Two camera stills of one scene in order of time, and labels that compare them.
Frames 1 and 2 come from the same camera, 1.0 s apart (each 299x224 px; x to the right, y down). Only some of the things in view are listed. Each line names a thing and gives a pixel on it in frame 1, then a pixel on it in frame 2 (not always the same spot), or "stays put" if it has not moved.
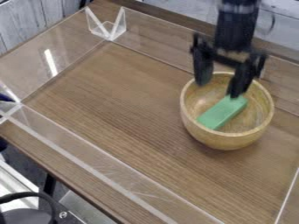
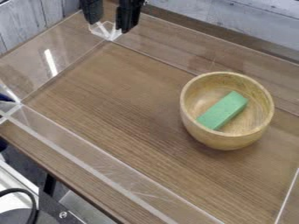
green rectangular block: (221, 111) stays put
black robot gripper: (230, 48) -> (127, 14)
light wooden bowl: (246, 125) stays put
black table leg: (51, 185) stays put
